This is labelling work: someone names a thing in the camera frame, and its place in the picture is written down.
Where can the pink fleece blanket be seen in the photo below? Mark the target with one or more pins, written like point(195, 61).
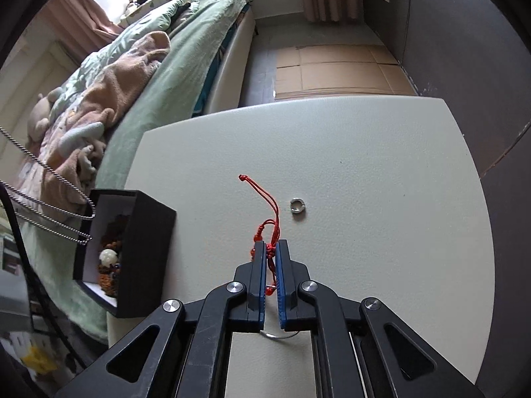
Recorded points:
point(116, 78)

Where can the black jewelry box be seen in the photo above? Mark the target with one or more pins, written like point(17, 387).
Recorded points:
point(145, 248)

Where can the flattened cardboard sheet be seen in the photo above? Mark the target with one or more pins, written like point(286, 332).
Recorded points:
point(344, 70)

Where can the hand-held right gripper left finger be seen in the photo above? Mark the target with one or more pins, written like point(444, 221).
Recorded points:
point(262, 277)

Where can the beige plush toy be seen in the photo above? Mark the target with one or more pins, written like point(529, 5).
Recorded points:
point(41, 112)

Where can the bed with green sheet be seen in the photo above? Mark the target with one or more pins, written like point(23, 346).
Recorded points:
point(174, 74)

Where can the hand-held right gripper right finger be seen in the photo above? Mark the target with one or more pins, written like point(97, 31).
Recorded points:
point(282, 282)

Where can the white square table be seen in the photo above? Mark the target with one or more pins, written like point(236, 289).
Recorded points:
point(352, 153)

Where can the grey panelled wardrobe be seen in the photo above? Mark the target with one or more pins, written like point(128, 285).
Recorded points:
point(477, 49)

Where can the light green quilt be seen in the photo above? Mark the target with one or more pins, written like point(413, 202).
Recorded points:
point(137, 29)

